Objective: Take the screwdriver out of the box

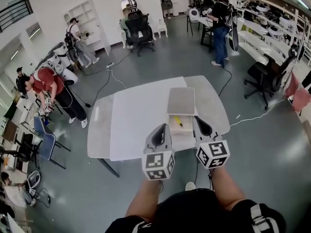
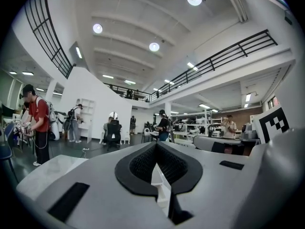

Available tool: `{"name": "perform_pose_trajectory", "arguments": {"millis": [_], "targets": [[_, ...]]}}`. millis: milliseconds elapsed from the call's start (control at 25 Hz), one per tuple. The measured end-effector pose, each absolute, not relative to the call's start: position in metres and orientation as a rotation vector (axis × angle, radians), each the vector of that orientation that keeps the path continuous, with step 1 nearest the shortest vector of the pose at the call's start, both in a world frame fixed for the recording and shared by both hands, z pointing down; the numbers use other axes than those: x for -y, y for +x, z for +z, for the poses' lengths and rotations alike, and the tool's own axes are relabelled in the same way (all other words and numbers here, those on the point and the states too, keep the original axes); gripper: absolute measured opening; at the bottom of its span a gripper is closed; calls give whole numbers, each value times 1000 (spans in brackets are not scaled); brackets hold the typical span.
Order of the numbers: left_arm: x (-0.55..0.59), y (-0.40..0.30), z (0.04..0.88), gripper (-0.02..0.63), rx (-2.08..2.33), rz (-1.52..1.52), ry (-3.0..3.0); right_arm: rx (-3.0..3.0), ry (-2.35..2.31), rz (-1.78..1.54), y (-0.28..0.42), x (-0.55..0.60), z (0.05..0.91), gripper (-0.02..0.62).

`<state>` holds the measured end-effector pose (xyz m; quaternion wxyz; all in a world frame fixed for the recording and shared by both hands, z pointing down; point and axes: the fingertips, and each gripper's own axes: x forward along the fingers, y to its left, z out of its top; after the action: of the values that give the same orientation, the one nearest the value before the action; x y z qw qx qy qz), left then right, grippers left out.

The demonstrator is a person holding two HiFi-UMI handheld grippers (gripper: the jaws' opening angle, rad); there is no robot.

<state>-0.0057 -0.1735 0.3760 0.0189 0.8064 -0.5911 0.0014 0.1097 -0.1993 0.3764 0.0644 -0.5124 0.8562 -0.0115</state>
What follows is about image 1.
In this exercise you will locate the black office chair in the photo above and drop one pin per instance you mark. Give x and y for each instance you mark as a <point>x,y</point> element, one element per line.
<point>139,30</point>
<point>266,78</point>

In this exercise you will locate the black side table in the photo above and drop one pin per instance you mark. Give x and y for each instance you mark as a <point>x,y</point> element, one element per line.
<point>206,33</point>

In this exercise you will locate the person's white shoe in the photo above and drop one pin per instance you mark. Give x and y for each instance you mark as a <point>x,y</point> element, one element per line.
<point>190,186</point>

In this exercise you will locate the small white stool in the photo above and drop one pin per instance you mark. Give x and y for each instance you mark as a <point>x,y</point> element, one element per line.
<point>162,28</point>

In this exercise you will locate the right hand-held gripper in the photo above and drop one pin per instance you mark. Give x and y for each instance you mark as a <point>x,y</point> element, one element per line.
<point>213,153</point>

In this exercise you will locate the blue chair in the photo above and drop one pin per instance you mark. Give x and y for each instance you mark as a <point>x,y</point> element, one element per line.
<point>45,139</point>

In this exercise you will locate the person's black shirt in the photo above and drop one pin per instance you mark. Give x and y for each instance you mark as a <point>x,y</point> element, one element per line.
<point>192,215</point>

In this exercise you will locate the person's left forearm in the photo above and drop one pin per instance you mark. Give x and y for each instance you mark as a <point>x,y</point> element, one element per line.
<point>143,200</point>

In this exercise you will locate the white sheet mat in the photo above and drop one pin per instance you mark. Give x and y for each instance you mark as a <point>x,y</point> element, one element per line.
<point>138,120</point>

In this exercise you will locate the yellow screwdriver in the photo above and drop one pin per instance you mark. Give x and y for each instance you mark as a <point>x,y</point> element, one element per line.
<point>179,121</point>

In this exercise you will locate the person's right forearm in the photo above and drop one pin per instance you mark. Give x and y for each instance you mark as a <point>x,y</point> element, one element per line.
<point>227,190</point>

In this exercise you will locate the white power strip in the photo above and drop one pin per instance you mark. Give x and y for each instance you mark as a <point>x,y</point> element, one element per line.
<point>109,65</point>

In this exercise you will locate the white round machine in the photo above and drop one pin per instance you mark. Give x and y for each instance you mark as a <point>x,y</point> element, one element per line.
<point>64,64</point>
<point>33,179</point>
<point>194,14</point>

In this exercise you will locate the white box with lid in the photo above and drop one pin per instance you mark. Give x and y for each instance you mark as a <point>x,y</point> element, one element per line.
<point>181,101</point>

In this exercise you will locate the red cloth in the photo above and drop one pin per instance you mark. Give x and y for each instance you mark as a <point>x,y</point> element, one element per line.
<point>297,93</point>

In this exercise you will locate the white storage rack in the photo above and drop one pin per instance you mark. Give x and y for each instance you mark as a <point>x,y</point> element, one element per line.
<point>267,25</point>

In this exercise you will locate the black table leg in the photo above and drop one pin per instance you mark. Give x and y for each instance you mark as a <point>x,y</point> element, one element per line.
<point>109,167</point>

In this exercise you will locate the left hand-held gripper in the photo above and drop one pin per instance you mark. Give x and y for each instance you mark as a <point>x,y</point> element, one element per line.
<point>158,165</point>

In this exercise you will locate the white bookshelf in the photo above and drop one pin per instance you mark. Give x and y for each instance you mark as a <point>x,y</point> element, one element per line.
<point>97,28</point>

